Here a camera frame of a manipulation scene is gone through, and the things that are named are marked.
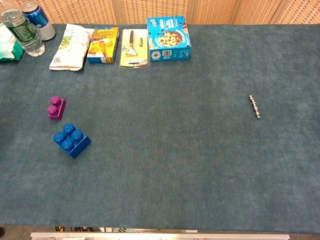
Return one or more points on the blue four-stud building block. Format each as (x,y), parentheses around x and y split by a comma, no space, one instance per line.
(72,140)

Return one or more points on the purple two-stud building block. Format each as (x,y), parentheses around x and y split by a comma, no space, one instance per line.
(57,108)

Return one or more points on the razor in yellow blister pack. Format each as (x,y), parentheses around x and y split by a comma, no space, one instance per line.
(134,48)

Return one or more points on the blue cookie box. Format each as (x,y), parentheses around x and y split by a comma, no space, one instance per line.
(168,38)

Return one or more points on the yellow orange snack box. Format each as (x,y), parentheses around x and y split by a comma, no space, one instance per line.
(103,45)

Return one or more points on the woven rattan folding screen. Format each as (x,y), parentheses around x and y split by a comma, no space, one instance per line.
(160,11)

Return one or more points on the white snack bag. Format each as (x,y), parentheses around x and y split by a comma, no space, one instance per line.
(71,47)

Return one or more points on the blue silver drink can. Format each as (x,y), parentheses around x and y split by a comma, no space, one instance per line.
(40,21)

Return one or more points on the clear green-label water bottle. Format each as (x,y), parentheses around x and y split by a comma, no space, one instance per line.
(23,32)

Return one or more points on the green white tissue pack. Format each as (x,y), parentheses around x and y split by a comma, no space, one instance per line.
(7,47)

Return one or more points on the aluminium frame rail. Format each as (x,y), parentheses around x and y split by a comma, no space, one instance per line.
(160,236)

